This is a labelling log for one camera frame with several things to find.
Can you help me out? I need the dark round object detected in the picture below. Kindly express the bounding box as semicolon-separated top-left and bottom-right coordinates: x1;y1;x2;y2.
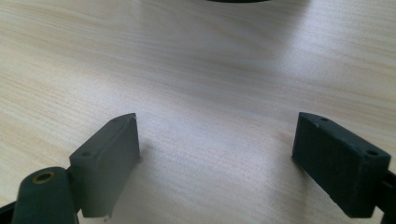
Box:
206;0;271;4

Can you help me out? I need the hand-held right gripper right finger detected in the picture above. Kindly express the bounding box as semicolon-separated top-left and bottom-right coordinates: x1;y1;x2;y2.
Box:
291;111;392;218

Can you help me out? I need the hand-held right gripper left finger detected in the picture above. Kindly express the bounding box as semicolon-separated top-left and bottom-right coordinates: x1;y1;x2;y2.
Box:
68;112;142;218

